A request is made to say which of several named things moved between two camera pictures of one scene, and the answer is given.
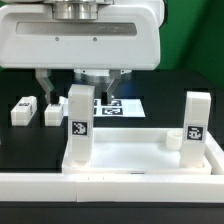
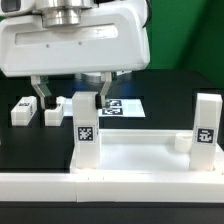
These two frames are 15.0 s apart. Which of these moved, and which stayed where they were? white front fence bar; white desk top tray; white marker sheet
Moved: white desk top tray
Stayed: white front fence bar; white marker sheet
